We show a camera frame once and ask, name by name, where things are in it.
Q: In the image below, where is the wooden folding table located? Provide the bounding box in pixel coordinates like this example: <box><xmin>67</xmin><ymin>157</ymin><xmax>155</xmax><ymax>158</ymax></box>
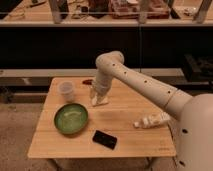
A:
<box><xmin>28</xmin><ymin>77</ymin><xmax>176</xmax><ymax>159</ymax></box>

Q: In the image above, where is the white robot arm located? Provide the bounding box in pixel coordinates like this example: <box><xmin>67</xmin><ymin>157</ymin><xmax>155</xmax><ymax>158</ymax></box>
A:
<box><xmin>90</xmin><ymin>51</ymin><xmax>213</xmax><ymax>171</ymax></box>

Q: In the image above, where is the clear plastic cup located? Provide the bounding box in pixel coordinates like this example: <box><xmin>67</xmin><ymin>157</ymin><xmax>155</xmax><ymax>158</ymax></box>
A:
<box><xmin>58</xmin><ymin>82</ymin><xmax>74</xmax><ymax>102</ymax></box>

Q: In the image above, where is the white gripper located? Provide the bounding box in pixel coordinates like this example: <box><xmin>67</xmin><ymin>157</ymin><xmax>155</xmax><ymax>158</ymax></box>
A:
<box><xmin>90</xmin><ymin>77</ymin><xmax>111</xmax><ymax>105</ymax></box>

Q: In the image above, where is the green ceramic bowl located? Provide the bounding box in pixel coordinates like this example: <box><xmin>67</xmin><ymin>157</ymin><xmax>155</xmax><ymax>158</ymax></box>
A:
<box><xmin>54</xmin><ymin>103</ymin><xmax>88</xmax><ymax>135</ymax></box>

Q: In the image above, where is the white sponge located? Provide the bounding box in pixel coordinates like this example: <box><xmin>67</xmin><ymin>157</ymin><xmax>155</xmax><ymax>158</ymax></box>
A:
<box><xmin>92</xmin><ymin>97</ymin><xmax>108</xmax><ymax>107</ymax></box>

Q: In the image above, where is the wooden workbench shelf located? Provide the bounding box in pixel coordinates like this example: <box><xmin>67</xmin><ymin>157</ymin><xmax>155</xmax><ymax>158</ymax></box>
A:
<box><xmin>0</xmin><ymin>0</ymin><xmax>213</xmax><ymax>27</ymax></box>

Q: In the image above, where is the black smartphone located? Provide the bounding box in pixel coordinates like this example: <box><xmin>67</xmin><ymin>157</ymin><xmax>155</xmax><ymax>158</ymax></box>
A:
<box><xmin>92</xmin><ymin>130</ymin><xmax>117</xmax><ymax>149</ymax></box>

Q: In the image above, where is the dark red object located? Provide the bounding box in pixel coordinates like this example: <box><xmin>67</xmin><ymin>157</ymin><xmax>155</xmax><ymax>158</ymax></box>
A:
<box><xmin>82</xmin><ymin>79</ymin><xmax>93</xmax><ymax>85</ymax></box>

